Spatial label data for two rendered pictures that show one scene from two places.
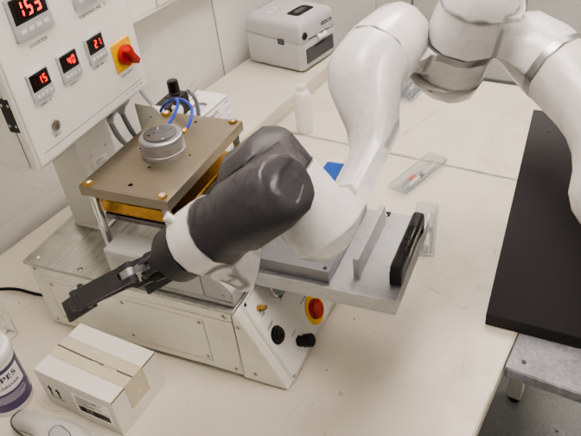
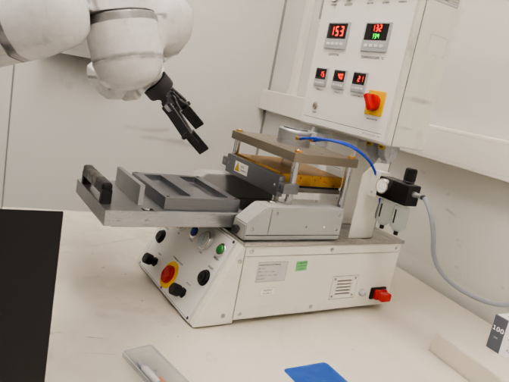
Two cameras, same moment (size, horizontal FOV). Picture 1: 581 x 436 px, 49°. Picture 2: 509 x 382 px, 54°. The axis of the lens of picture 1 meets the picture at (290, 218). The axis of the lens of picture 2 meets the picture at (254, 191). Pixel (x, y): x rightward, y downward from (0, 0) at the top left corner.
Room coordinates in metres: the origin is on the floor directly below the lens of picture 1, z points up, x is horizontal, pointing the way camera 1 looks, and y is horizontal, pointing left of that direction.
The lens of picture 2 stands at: (1.51, -0.87, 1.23)
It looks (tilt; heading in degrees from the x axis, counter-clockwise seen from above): 12 degrees down; 119
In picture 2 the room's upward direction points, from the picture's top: 11 degrees clockwise
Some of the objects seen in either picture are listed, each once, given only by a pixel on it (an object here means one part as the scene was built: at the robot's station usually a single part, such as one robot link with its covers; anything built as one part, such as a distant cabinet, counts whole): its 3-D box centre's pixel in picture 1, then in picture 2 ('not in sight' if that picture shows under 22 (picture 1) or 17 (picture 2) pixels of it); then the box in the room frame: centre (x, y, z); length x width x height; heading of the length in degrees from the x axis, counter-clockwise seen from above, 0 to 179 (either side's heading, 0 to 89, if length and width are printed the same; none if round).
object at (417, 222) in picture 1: (407, 246); (96, 183); (0.80, -0.19, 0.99); 0.15 x 0.02 x 0.04; 152
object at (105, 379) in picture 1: (100, 376); not in sight; (0.78, 0.38, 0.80); 0.19 x 0.13 x 0.09; 54
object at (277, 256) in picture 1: (304, 231); (183, 190); (0.88, -0.02, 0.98); 0.20 x 0.17 x 0.03; 152
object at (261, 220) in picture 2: not in sight; (288, 220); (1.09, 0.08, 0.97); 0.26 x 0.05 x 0.07; 62
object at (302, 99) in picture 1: (303, 107); not in sight; (1.65, -0.08, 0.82); 0.05 x 0.05 x 0.14
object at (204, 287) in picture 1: (174, 268); (229, 186); (0.85, 0.21, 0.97); 0.25 x 0.05 x 0.07; 62
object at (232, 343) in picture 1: (201, 260); (271, 255); (1.01, 0.19, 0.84); 0.53 x 0.37 x 0.17; 62
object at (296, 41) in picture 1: (291, 33); not in sight; (2.09, -0.08, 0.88); 0.25 x 0.20 x 0.17; 48
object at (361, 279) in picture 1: (330, 240); (161, 195); (0.86, -0.06, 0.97); 0.30 x 0.22 x 0.08; 62
